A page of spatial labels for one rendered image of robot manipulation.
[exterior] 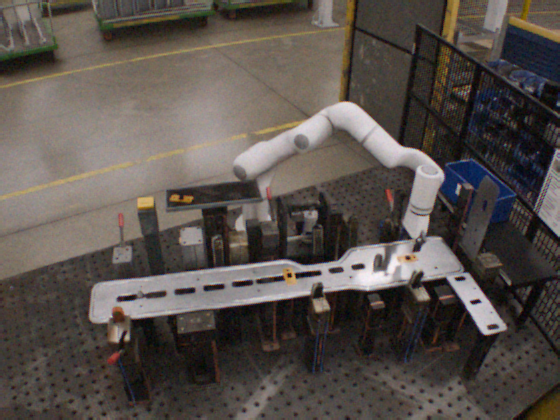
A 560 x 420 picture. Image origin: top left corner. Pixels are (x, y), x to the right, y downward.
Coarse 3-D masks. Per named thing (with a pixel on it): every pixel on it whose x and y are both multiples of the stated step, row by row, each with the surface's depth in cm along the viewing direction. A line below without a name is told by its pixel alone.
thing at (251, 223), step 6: (246, 222) 182; (252, 222) 181; (258, 222) 182; (246, 228) 183; (252, 228) 180; (258, 228) 181; (252, 234) 182; (258, 234) 182; (252, 240) 184; (258, 240) 185; (252, 246) 186; (258, 246) 186; (252, 252) 188; (258, 252) 188; (252, 258) 189; (258, 258) 190; (252, 282) 197
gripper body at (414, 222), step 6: (408, 210) 170; (408, 216) 171; (414, 216) 166; (420, 216) 164; (426, 216) 164; (408, 222) 171; (414, 222) 166; (420, 222) 164; (426, 222) 165; (408, 228) 171; (414, 228) 167; (420, 228) 166; (426, 228) 167; (414, 234) 168
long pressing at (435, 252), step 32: (352, 256) 182; (384, 256) 182; (448, 256) 183; (96, 288) 164; (128, 288) 165; (160, 288) 165; (224, 288) 167; (256, 288) 167; (288, 288) 168; (352, 288) 169; (384, 288) 170; (96, 320) 153
